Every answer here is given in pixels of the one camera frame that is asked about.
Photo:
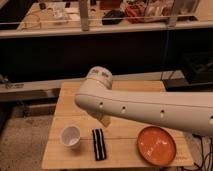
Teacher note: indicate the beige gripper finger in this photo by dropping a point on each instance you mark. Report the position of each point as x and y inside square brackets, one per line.
[105, 121]

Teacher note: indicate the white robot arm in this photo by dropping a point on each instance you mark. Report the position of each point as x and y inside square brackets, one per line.
[186, 111]

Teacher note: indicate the black white striped cloth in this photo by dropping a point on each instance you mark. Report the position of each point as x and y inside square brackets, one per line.
[99, 145]

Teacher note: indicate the orange plate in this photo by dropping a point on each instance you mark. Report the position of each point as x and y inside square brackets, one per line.
[156, 146]

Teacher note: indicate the black bag on shelf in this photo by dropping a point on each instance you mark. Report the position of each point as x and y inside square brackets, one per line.
[112, 17]

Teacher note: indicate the red item on shelf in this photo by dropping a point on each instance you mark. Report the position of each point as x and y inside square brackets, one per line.
[135, 13]

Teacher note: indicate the metal rail post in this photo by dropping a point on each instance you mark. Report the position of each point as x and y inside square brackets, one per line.
[83, 9]

